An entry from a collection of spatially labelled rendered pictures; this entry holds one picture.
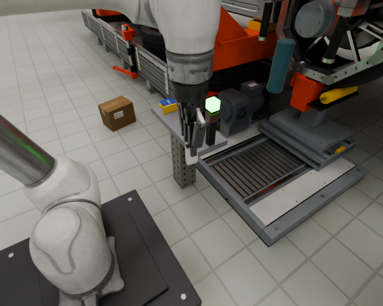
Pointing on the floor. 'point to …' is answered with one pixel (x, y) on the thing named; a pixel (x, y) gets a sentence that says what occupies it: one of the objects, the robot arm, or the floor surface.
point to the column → (180, 173)
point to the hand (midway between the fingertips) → (191, 153)
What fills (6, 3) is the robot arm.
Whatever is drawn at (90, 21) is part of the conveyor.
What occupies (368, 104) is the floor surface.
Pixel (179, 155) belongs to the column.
